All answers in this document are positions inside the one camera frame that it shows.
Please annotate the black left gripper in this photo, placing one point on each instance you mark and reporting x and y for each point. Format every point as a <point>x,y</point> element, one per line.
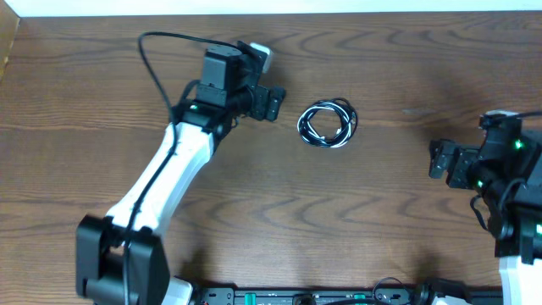
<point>262,100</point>

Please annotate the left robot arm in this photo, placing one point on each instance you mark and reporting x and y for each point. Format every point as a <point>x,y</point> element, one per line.
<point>119,258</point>

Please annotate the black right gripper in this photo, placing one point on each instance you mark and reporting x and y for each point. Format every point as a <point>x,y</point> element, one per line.
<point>462,156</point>

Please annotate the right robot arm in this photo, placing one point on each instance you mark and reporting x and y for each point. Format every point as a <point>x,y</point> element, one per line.
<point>505,173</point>

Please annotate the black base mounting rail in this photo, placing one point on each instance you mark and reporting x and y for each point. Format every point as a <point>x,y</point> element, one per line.
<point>233,296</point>

